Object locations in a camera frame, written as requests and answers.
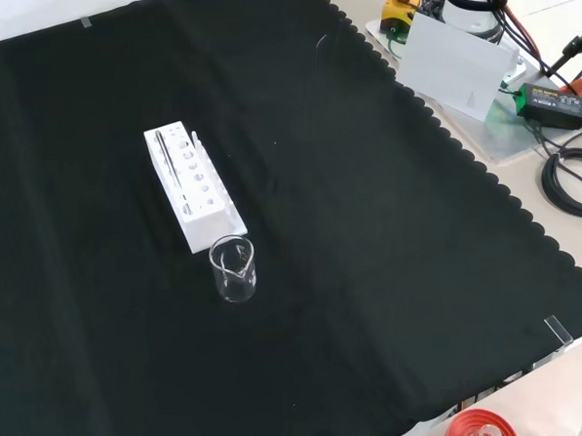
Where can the clear glass rod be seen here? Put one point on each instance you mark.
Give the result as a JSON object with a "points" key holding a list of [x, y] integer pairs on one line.
{"points": [[167, 157]]}

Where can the white test tube rack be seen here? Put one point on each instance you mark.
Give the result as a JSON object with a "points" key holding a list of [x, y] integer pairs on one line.
{"points": [[202, 228]]}

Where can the black bench cloth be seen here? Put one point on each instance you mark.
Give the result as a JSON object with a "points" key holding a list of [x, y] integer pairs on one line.
{"points": [[368, 232]]}

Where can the clear glass beaker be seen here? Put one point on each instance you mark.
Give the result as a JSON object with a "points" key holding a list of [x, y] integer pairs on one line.
{"points": [[233, 288]]}

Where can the pale board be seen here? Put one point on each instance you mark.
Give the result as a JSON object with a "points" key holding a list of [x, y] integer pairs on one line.
{"points": [[450, 65]]}

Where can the yellow stop button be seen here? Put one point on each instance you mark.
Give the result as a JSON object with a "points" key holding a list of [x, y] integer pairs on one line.
{"points": [[397, 11]]}

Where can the black power adapter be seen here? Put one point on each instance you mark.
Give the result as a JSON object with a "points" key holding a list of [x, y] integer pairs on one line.
{"points": [[550, 107]]}

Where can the clear acrylic cloth clip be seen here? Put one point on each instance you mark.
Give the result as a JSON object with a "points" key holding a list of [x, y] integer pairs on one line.
{"points": [[86, 22], [558, 332]]}

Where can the black tripod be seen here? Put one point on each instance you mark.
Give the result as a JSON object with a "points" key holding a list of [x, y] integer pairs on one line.
{"points": [[575, 46]]}

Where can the metal base plate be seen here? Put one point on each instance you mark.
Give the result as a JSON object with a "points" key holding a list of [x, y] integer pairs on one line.
{"points": [[510, 137]]}

